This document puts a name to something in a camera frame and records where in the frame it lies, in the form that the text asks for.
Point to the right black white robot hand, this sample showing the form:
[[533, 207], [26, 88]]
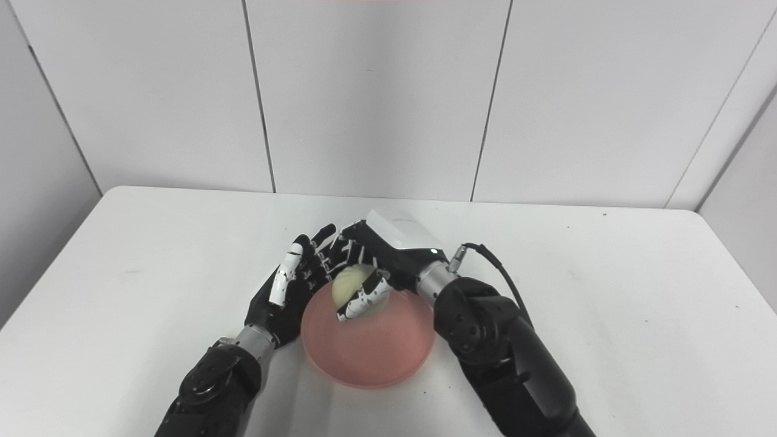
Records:
[[394, 252]]

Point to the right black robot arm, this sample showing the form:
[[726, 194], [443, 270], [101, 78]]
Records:
[[504, 358]]

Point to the cream steamed bun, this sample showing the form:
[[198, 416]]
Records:
[[351, 285]]

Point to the pink round plate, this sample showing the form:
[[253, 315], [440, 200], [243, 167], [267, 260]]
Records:
[[376, 349]]

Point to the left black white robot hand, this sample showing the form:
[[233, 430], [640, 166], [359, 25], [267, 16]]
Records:
[[285, 291]]

